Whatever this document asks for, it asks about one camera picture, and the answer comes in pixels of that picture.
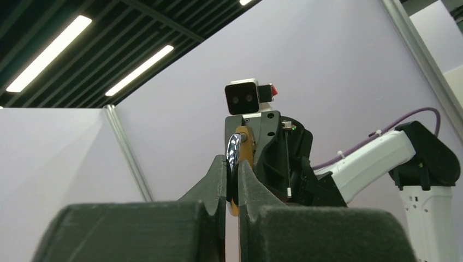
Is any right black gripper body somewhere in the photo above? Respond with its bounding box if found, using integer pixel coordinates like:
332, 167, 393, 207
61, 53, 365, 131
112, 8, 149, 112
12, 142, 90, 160
281, 115, 347, 207

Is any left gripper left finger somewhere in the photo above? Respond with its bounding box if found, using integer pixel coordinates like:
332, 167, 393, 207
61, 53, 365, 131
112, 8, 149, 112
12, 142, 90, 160
33, 155, 227, 261

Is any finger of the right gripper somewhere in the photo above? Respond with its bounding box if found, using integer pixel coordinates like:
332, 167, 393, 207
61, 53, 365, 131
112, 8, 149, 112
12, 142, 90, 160
244, 111, 290, 202
224, 115, 244, 145

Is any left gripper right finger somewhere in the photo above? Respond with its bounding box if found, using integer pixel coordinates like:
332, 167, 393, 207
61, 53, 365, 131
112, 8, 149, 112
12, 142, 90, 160
238, 160, 416, 261

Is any brass padlock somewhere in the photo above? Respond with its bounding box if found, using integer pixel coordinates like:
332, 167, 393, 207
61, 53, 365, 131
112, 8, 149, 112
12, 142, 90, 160
225, 126, 256, 217

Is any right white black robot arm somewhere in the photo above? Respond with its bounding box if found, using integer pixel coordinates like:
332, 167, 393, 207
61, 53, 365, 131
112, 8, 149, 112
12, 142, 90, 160
225, 110, 461, 261

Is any ceiling light strip right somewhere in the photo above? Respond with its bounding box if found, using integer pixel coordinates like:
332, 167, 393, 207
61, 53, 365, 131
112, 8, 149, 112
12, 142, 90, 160
105, 45, 174, 97

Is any ceiling light strip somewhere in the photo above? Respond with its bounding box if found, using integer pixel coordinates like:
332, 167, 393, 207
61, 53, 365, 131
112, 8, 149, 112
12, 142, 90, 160
6, 15, 92, 93
105, 45, 174, 97

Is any ceiling light strip left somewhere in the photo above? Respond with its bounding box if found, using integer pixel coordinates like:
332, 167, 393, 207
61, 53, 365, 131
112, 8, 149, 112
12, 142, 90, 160
6, 15, 92, 93

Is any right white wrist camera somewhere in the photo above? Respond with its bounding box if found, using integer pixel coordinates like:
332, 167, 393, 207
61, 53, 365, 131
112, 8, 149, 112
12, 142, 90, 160
224, 78, 278, 115

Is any aluminium frame rail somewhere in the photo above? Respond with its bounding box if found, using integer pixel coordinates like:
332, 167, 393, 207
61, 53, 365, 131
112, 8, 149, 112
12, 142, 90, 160
103, 104, 155, 202

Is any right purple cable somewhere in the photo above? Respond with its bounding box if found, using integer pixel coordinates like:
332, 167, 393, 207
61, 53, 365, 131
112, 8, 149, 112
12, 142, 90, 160
312, 106, 442, 171

